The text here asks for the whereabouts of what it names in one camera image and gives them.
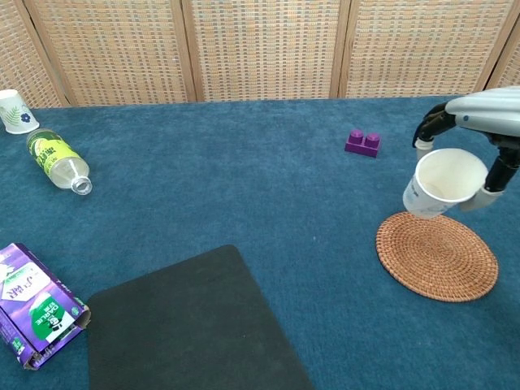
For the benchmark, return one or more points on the plain white paper cup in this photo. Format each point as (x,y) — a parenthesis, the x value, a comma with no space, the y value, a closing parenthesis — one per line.
(443,185)

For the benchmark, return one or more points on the brown round woven coaster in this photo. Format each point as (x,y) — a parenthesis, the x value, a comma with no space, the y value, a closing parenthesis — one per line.
(437,258)

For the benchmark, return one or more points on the clear bottle with green label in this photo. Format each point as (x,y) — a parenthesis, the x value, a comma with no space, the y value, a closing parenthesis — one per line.
(57,161)

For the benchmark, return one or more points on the woven folding screen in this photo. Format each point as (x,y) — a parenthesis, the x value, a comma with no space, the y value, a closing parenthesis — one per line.
(260,48)

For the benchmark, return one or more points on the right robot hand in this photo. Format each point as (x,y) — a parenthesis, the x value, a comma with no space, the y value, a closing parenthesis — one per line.
(479,134)

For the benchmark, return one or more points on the white cup with flower print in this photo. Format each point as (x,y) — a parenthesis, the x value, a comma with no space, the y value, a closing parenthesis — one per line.
(16,112)

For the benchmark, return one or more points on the purple toy building brick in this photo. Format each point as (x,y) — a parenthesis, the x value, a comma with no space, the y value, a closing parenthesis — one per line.
(363,144)

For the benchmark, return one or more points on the purple drink carton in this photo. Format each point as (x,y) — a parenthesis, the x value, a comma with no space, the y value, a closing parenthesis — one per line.
(34,304)

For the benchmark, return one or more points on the black rectangular mat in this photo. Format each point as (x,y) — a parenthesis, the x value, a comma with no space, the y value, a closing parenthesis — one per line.
(195,325)

